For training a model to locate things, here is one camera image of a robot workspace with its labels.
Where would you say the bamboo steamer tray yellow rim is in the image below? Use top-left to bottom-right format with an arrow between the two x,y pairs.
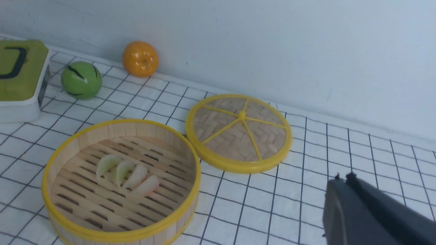
42,118 -> 201,245

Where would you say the pinkish white dumpling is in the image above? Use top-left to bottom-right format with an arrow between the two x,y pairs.
131,175 -> 160,197

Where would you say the white grid tablecloth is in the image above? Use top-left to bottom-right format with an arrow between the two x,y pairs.
0,48 -> 435,245

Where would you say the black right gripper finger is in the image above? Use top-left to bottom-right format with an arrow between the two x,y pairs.
322,172 -> 436,245

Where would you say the green lidded white box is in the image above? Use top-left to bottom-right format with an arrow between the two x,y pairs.
0,40 -> 50,124

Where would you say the bamboo steamer lid yellow rim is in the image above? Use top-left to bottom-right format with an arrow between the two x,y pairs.
185,94 -> 293,174

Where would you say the orange toy fruit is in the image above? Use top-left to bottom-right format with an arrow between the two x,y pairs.
122,41 -> 159,78

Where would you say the pale green dumpling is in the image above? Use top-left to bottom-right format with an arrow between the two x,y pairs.
113,160 -> 135,188
96,154 -> 123,180

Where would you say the green toy watermelon ball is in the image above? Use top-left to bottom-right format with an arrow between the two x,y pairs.
61,61 -> 102,100

